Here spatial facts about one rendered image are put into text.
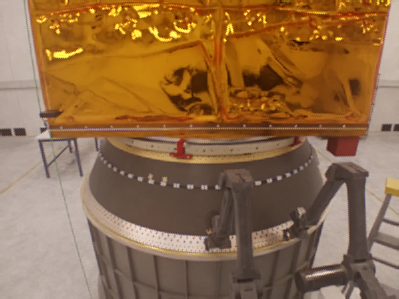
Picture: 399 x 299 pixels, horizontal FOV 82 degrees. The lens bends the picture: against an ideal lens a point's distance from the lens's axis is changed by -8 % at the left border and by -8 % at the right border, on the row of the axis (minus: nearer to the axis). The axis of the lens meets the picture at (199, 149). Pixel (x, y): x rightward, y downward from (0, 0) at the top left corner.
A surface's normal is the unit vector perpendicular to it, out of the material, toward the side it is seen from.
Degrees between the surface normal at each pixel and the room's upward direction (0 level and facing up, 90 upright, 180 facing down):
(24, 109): 90
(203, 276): 90
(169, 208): 62
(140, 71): 87
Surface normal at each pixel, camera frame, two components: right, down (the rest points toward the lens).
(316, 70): 0.00, 0.33
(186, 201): -0.12, -0.12
